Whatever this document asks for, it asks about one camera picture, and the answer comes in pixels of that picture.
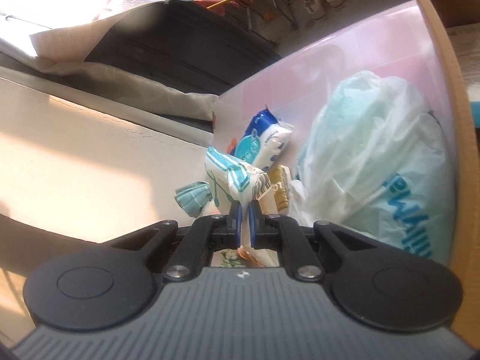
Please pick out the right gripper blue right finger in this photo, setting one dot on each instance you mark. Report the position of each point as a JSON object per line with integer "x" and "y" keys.
{"x": 263, "y": 233}

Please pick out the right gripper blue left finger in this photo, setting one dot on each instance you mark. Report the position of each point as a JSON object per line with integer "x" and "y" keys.
{"x": 226, "y": 231}

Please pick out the white teal striped pack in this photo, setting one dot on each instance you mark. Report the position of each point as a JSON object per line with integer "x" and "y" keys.
{"x": 232, "y": 179}

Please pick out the gold tissue packet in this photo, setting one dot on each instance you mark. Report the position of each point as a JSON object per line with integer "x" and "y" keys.
{"x": 280, "y": 179}

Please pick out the blue white tissue pack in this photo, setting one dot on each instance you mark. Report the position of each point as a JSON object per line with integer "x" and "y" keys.
{"x": 263, "y": 141}

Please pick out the teal checked cloth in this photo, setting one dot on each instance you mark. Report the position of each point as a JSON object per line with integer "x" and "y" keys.
{"x": 192, "y": 198}

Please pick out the white teal plastic bag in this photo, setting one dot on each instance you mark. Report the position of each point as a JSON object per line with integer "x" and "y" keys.
{"x": 377, "y": 161}

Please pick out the black cabinet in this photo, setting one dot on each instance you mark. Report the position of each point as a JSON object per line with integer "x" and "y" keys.
{"x": 183, "y": 46}

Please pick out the beige curtain cloth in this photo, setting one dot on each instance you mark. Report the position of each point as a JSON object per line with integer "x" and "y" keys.
{"x": 62, "y": 52}

